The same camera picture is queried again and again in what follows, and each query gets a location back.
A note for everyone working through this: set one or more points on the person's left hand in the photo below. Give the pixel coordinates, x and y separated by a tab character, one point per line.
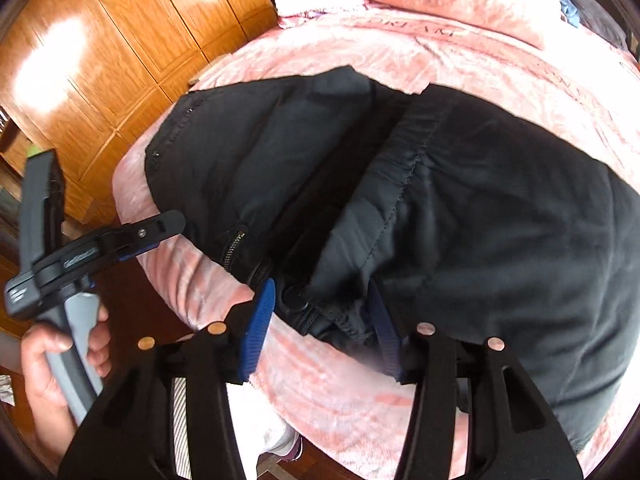
45	380

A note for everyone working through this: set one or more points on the white towel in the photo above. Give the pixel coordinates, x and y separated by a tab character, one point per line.
310	5

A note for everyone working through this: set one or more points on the black quilted pants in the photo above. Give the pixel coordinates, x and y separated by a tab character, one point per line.
475	210

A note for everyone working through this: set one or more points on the wooden wardrobe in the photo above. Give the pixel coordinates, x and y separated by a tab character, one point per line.
125	50

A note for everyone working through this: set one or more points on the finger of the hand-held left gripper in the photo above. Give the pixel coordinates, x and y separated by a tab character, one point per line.
150	230

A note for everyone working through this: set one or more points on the person's shoe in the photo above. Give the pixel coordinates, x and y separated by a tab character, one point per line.
294	449

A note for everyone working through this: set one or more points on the grey pillow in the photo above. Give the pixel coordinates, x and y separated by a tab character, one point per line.
600	20

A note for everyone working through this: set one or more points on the person's leg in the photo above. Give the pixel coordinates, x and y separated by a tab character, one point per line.
265	425

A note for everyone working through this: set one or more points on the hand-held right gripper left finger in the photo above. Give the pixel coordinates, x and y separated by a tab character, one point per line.
257	330

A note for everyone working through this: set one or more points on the blue cloth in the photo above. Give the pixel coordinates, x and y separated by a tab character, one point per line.
569	10

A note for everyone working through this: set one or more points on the pink printed blanket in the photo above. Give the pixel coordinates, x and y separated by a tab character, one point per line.
325	400

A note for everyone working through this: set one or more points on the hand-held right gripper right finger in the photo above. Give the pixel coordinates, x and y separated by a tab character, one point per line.
387	335

